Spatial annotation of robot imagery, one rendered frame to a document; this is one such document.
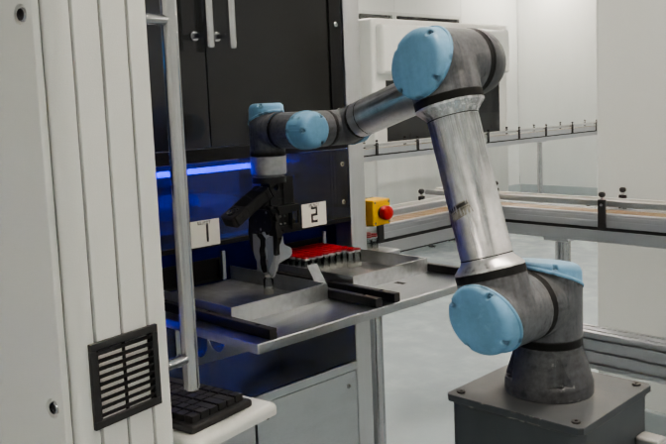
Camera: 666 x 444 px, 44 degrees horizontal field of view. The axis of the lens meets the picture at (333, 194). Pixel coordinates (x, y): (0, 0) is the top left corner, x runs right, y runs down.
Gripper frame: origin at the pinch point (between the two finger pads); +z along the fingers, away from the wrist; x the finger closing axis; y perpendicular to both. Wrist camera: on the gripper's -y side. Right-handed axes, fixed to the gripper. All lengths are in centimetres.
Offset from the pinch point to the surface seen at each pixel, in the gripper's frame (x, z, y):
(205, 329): -5.2, 7.4, -19.9
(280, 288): 7.9, 7.0, 10.5
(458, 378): 94, 95, 188
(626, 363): -20, 48, 124
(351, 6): 19, -60, 48
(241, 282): 20.8, 7.0, 9.2
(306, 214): 18.7, -7.1, 29.3
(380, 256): 8.1, 4.9, 44.5
